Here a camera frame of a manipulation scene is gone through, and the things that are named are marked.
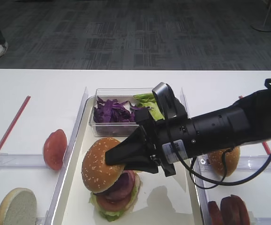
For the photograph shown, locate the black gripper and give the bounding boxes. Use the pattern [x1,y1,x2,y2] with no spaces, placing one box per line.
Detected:
[105,109,176,177]

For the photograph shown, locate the sesame bun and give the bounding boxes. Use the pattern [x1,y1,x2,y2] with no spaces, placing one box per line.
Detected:
[81,137,125,193]
[207,146,241,177]

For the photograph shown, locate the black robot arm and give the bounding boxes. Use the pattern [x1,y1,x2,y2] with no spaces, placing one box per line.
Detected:
[105,88,271,176]

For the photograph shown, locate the green lettuce in box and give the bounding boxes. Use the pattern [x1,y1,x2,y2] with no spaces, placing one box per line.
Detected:
[133,93,164,120]

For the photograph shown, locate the tomato slice upright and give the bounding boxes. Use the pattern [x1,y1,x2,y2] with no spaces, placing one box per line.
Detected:
[43,129,67,171]

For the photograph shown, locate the dark red meat slice front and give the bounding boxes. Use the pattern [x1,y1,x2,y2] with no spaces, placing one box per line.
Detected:
[208,201,224,225]

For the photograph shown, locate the dark red meat slice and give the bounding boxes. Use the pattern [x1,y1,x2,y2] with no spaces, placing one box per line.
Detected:
[220,195,250,225]
[208,201,224,225]

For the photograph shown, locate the dark red meat slice middle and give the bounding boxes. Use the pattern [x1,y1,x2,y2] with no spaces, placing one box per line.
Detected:
[220,195,250,225]

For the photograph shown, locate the cream metal tray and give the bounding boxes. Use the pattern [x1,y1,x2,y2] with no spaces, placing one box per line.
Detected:
[62,97,202,225]

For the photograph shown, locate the clear plastic salad box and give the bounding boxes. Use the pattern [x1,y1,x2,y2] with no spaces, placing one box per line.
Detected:
[90,88,152,137]

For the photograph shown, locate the shredded purple cabbage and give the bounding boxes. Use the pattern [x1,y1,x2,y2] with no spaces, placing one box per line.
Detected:
[93,97,140,123]

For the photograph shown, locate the stacked burger fillings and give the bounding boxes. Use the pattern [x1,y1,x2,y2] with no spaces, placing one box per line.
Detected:
[89,171,141,222]

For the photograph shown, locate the clear holder upper right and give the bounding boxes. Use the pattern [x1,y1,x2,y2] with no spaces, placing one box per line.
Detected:
[198,155,271,172]

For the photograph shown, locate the clear holder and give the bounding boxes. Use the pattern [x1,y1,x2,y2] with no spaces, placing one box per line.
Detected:
[0,153,49,169]
[198,155,271,172]
[248,211,271,225]

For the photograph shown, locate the left red strip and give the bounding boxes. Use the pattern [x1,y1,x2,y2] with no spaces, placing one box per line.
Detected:
[0,96,31,150]

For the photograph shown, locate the clear holder lower right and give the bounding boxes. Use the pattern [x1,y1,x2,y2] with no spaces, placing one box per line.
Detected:
[248,211,271,225]

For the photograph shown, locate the bun bottom upright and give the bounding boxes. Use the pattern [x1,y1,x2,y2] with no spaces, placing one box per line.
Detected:
[0,187,37,225]

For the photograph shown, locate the clear holder upper left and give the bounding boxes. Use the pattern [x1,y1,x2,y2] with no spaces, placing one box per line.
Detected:
[0,153,49,169]

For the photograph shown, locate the stanchion base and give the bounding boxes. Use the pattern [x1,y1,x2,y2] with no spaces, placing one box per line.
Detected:
[251,11,271,32]

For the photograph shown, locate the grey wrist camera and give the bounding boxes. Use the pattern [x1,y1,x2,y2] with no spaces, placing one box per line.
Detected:
[152,82,177,118]

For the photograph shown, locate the left long clear rail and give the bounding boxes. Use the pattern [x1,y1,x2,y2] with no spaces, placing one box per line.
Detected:
[42,87,88,225]

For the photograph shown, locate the long clear rail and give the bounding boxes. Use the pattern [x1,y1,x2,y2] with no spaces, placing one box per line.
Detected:
[42,87,88,225]
[180,88,211,225]

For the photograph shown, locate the right long clear rail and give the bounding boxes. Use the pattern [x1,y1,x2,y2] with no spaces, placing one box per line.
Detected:
[180,88,211,225]

